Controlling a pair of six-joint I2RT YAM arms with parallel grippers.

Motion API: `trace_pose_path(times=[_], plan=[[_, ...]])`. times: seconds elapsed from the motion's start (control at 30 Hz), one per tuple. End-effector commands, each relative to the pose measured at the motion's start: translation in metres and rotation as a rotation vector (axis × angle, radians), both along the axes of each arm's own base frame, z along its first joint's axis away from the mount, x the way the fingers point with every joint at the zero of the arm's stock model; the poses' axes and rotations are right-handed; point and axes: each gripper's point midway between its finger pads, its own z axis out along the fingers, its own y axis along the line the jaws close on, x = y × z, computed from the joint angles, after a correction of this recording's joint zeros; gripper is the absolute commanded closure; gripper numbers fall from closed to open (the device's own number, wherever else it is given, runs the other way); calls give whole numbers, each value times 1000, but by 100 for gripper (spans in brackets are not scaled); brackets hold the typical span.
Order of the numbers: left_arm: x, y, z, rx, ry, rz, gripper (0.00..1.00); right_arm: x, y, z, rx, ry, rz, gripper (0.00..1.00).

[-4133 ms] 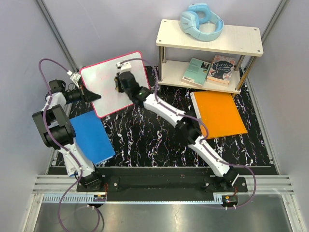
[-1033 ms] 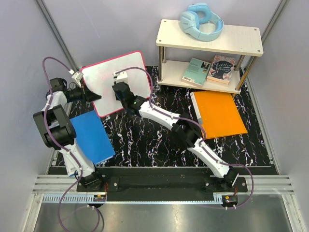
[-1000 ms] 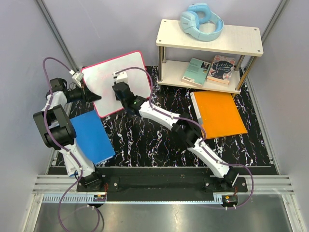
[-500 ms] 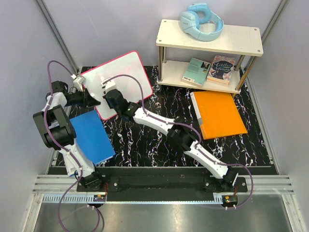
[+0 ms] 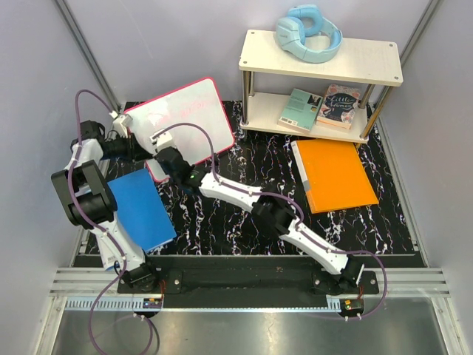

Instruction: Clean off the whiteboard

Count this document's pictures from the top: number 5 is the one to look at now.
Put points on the pink framed whiteboard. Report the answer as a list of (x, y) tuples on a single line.
[(197, 106)]

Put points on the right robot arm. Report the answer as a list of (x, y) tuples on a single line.
[(276, 215)]

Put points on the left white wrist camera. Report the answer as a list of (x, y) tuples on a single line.
[(120, 123)]

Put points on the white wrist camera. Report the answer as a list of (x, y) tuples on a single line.
[(120, 123), (162, 140)]

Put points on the white two-tier shelf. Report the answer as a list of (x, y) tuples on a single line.
[(359, 61)]

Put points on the black marble pattern mat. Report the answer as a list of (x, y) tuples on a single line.
[(211, 227)]

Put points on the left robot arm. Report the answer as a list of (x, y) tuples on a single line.
[(89, 202)]

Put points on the orange folder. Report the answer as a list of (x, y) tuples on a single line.
[(332, 175)]

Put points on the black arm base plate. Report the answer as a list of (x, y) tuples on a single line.
[(254, 282)]

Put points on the blue book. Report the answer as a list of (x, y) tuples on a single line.
[(141, 222)]

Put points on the light blue headphones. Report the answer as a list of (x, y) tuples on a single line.
[(302, 22)]

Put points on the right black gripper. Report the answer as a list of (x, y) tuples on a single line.
[(175, 150)]

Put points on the Little Women book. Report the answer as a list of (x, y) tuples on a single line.
[(337, 110)]

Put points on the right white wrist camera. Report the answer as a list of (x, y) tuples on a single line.
[(162, 140)]

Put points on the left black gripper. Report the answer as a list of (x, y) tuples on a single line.
[(134, 151)]

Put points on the teal paperback book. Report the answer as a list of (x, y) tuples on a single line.
[(301, 111)]

